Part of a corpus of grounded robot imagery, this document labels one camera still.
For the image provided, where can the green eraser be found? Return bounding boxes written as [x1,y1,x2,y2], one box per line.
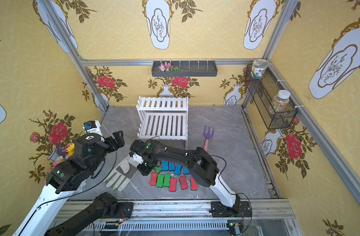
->
[163,174,171,187]
[156,174,165,188]
[154,167,162,173]

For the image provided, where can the red eraser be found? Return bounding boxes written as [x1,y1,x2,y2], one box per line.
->
[150,173,158,186]
[169,178,177,192]
[190,177,198,191]
[179,176,188,190]

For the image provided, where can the blue eraser top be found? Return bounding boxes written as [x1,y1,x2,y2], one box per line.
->
[174,164,182,176]
[162,161,169,171]
[168,162,176,171]
[183,167,190,175]

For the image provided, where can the green eraser bottom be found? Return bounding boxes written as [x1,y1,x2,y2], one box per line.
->
[156,174,165,188]
[163,174,171,187]

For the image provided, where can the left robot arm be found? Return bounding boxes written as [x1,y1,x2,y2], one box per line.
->
[14,131,125,236]

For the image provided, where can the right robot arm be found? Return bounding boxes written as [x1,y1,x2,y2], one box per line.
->
[129,140,252,217]

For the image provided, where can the white two-tier slatted shelf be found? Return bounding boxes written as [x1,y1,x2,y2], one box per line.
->
[136,96,189,147]

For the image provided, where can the white grey work glove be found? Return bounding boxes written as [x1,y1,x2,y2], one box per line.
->
[104,156,139,192]

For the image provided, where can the colourful flower bouquet basket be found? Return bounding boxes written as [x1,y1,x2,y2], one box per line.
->
[45,143,75,179]

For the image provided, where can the pink artificial flowers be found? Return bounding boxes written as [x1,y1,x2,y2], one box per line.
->
[158,62,180,72]

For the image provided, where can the clear jar white lid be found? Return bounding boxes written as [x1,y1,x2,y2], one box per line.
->
[269,89,291,115]

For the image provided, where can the jar with patterned label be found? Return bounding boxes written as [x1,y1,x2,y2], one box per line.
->
[251,59,269,79]

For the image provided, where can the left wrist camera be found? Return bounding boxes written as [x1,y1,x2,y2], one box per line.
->
[83,121,103,137]

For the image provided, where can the purple garden fork pink handle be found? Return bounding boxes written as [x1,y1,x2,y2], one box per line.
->
[203,125,214,151]

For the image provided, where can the dark grey wall tray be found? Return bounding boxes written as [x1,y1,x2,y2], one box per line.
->
[151,60,218,77]

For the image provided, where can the metal base rail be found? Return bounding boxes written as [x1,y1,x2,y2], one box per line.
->
[44,196,302,236]

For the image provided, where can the black wire wall basket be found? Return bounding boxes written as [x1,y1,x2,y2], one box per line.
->
[241,65,298,129]

